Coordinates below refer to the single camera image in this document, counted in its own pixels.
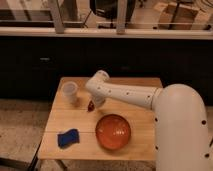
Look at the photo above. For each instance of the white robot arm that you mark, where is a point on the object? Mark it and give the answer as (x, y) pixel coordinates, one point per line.
(181, 128)

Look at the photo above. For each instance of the translucent plastic cup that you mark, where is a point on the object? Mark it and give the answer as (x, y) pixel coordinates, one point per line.
(69, 90)

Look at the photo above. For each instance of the orange bowl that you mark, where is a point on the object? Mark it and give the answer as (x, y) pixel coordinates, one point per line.
(113, 132)

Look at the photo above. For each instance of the wooden folding table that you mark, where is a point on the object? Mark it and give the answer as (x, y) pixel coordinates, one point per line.
(87, 155)

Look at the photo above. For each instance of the blue cloth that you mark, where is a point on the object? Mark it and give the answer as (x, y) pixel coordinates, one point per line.
(69, 137)

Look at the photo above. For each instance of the black office chair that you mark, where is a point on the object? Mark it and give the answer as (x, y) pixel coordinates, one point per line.
(108, 9)

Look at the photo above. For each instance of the cardboard box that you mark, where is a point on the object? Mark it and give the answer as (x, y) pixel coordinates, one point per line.
(181, 17)

